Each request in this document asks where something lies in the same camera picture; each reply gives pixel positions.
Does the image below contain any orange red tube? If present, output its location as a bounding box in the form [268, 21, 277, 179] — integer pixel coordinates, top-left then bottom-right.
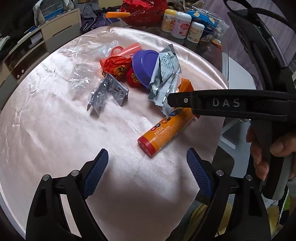
[137, 108, 195, 157]

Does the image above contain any blue snack package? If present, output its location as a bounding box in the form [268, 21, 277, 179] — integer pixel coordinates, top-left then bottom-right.
[186, 10, 217, 28]

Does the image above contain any red fruit basket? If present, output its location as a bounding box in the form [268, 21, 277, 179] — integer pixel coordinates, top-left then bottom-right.
[119, 0, 168, 27]

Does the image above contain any right hand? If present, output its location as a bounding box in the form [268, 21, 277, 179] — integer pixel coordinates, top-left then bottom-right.
[246, 127, 296, 181]

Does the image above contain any purple bag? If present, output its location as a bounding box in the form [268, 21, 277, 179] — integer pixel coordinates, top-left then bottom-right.
[80, 9, 120, 34]

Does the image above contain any beige tv cabinet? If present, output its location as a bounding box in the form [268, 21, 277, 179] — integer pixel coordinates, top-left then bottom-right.
[1, 9, 81, 108]

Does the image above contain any small white supplement bottle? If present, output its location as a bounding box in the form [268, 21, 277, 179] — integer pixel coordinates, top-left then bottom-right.
[186, 22, 205, 44]

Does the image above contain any pink label white bottle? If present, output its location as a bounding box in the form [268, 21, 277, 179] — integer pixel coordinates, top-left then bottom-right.
[171, 11, 192, 39]

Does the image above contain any purple plastic bowl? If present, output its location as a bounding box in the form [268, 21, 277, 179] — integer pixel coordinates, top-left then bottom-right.
[132, 50, 159, 89]

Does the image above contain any pink plastic cup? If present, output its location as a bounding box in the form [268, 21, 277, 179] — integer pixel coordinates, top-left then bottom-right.
[108, 43, 142, 57]

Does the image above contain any orange handled knife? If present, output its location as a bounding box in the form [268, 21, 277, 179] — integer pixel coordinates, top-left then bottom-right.
[105, 11, 130, 18]

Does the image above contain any silver foil snack bag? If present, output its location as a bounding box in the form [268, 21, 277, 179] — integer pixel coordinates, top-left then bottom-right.
[148, 44, 182, 115]

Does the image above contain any silver blister pack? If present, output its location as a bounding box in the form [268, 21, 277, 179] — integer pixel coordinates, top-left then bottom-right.
[87, 73, 129, 116]

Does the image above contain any yellow cap white bottle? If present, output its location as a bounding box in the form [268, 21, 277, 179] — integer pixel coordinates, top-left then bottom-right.
[161, 9, 177, 33]

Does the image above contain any white folding laptop table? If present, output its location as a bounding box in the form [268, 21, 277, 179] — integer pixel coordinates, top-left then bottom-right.
[219, 52, 258, 149]

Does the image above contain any red gold foil wrapper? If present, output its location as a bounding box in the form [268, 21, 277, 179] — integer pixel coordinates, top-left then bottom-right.
[102, 56, 132, 81]

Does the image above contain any clear plastic wrap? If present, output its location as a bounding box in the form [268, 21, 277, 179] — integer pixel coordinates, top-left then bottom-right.
[68, 63, 98, 98]

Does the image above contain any pink satin tablecloth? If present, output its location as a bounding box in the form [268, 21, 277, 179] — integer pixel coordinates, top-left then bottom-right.
[1, 27, 224, 240]

